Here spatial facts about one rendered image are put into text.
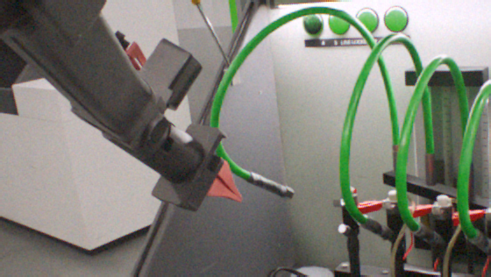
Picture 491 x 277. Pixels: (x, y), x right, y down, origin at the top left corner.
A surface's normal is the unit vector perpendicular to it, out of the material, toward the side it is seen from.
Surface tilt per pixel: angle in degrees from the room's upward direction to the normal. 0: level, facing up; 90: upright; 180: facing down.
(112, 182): 90
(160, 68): 61
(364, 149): 90
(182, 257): 90
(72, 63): 127
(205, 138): 45
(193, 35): 90
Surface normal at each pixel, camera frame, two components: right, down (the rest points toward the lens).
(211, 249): 0.84, 0.07
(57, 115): -0.68, 0.29
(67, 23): 0.86, 0.51
